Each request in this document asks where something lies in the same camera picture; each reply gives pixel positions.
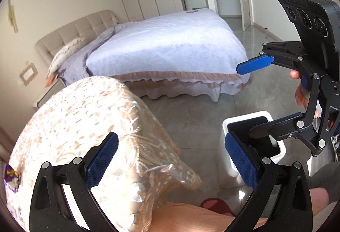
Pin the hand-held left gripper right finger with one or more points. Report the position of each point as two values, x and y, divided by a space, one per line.
242 161

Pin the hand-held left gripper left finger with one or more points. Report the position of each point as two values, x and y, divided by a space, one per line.
102 159

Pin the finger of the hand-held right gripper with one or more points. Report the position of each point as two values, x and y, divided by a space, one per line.
281 125
253 65

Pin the white trash bin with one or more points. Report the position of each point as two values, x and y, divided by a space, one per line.
227 149

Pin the person's right hand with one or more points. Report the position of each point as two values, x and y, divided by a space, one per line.
302 96

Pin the round table with lace tablecloth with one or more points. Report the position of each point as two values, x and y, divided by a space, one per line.
79 125

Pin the red slipper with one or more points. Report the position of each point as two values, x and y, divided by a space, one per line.
216 206

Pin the person's right leg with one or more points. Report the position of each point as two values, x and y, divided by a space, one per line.
322 186

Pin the person's leg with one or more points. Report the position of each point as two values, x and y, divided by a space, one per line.
186 218
322 186

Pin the person's left leg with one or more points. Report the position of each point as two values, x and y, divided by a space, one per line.
186 218

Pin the small pink item on bed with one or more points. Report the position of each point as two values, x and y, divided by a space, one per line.
192 11

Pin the mirrored nightstand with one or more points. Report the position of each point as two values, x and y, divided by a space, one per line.
50 93

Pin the bed with lilac sheet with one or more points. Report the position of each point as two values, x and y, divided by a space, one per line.
172 46

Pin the purple snack wrapper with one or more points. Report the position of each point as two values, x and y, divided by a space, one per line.
11 176

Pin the orange item on nightstand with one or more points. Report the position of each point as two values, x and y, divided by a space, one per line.
52 80

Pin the lilac duvet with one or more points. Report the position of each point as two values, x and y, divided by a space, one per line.
87 51

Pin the frilled pillow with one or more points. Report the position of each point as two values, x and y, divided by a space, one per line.
65 55

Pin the beige tufted headboard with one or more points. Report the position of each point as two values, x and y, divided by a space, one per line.
77 27

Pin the framed wall switch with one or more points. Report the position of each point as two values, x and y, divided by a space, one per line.
27 73

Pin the gold wall decoration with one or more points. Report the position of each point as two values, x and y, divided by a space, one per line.
12 16

